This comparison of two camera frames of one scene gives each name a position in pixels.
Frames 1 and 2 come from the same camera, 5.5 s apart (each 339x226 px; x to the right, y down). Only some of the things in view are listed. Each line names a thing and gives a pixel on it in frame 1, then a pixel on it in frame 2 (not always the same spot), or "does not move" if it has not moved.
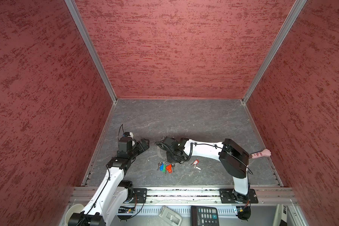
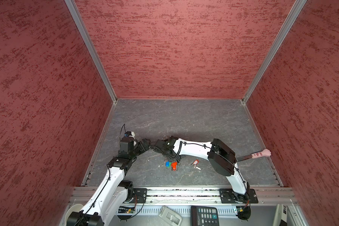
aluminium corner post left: (78, 19) does not move
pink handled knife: (265, 152) does not move
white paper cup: (75, 208) does not move
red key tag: (169, 168) to (173, 165)
